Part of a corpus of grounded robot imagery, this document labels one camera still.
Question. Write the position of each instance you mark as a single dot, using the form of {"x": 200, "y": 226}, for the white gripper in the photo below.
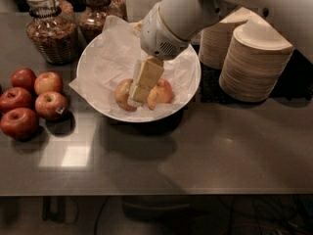
{"x": 156, "y": 36}

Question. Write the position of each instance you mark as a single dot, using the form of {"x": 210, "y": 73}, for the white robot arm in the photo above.
{"x": 170, "y": 25}

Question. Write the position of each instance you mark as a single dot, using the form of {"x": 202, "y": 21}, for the white bowl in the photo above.
{"x": 94, "y": 79}

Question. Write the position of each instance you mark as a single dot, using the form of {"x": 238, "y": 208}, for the pale red apple back right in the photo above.
{"x": 48, "y": 81}

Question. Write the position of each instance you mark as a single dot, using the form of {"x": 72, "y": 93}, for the red apple with sticker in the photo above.
{"x": 51, "y": 105}

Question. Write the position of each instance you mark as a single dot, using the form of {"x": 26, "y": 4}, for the red apple back left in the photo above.
{"x": 24, "y": 78}

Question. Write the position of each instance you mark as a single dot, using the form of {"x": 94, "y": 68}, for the dark red apple middle left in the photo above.
{"x": 15, "y": 97}

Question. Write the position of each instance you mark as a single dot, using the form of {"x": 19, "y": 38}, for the dark red apple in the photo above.
{"x": 19, "y": 123}
{"x": 15, "y": 97}

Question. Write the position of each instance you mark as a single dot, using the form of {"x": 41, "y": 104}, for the dark red apple front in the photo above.
{"x": 19, "y": 123}

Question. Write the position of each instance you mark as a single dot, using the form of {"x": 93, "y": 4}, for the white paper liner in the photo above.
{"x": 111, "y": 56}

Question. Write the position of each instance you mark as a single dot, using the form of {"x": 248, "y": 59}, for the left stack of paper bowls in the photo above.
{"x": 215, "y": 39}

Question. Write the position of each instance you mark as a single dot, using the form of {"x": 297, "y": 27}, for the stack of paper bowls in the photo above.
{"x": 256, "y": 57}
{"x": 215, "y": 39}

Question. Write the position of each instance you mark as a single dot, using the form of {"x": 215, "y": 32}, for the rear glass granola jar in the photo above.
{"x": 92, "y": 20}

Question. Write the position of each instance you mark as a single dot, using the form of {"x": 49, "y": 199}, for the glass granola jar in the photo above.
{"x": 52, "y": 32}
{"x": 92, "y": 20}

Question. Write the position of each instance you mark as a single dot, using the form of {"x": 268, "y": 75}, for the front glass granola jar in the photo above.
{"x": 52, "y": 32}

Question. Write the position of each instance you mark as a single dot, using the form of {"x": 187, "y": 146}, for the right stack of paper bowls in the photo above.
{"x": 256, "y": 57}

